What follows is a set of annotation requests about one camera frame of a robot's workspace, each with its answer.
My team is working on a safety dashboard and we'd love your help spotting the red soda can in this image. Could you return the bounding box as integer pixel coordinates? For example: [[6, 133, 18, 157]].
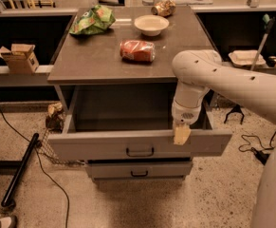
[[120, 40, 156, 63]]

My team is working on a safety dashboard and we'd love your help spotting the black metal bar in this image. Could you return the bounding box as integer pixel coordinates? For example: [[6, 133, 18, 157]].
[[1, 133, 39, 208]]

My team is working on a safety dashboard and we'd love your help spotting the small cardboard box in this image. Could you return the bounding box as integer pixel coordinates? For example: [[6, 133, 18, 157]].
[[0, 44, 39, 74]]

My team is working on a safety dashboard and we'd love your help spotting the green chip bag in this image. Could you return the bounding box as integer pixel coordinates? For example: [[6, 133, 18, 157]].
[[69, 5, 116, 35]]

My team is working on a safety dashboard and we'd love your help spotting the grey drawer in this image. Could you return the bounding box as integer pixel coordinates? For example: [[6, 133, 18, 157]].
[[86, 161, 193, 180], [48, 83, 231, 161]]

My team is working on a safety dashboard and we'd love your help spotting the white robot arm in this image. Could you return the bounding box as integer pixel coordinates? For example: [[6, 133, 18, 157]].
[[172, 50, 276, 144]]

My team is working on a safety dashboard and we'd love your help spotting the black floor cable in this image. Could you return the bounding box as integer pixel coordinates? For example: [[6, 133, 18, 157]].
[[0, 85, 71, 228]]

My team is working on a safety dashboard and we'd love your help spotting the grey drawer cabinet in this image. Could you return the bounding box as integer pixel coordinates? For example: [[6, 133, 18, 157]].
[[46, 5, 230, 184]]

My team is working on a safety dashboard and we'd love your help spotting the white takeout container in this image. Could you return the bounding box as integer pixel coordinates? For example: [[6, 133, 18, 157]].
[[229, 50, 257, 67]]

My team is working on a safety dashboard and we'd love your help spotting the black power adapter cable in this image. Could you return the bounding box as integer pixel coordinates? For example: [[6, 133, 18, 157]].
[[238, 126, 276, 166]]

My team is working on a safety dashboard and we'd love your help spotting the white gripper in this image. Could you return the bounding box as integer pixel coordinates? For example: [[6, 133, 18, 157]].
[[172, 81, 209, 145]]

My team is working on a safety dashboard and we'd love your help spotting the grey sneaker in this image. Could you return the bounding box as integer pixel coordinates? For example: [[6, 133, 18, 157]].
[[0, 216, 17, 228]]

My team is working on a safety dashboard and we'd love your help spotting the white bowl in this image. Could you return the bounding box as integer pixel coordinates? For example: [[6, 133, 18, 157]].
[[134, 15, 169, 36]]

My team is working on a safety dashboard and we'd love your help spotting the grabber reacher tool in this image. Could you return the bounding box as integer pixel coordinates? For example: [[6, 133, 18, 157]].
[[223, 13, 276, 125]]

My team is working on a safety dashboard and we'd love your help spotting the wire basket with items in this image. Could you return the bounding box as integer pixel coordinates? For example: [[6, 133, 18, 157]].
[[37, 102, 85, 167]]

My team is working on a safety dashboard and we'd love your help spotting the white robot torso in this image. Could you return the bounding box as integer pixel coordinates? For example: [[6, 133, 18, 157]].
[[250, 147, 276, 228]]

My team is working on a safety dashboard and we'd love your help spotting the grey top drawer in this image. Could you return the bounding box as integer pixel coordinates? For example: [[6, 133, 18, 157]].
[[48, 83, 231, 161]]

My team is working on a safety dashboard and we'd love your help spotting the grey bottom drawer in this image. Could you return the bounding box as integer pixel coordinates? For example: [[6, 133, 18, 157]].
[[86, 161, 193, 180]]

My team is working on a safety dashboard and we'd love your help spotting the yellow black tape measure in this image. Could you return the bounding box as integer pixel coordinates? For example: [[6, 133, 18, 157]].
[[267, 56, 276, 67]]

